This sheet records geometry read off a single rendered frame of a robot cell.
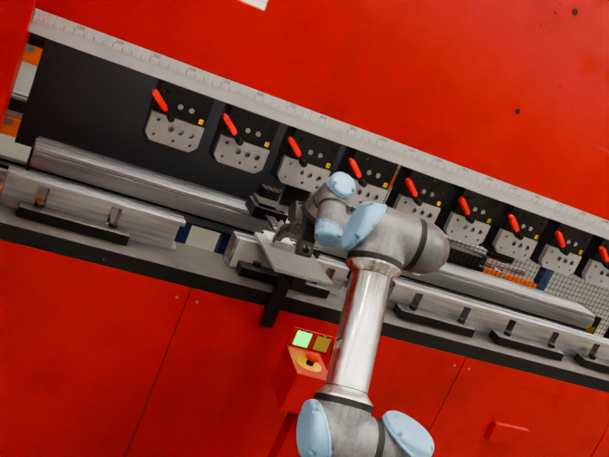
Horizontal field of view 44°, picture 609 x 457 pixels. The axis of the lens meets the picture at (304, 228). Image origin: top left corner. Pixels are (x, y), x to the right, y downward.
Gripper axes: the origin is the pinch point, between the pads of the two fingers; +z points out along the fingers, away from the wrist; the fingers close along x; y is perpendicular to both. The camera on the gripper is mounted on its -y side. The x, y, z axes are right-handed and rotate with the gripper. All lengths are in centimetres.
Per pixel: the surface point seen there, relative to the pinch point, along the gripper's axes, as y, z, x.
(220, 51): 34, -32, 37
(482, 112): 41, -40, -45
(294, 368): -37.8, -1.7, -4.3
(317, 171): 18.6, -14.7, -2.5
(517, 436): -33, 27, -107
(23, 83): 273, 323, 81
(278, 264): -12.2, -9.5, 5.8
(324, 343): -26.5, 2.4, -15.7
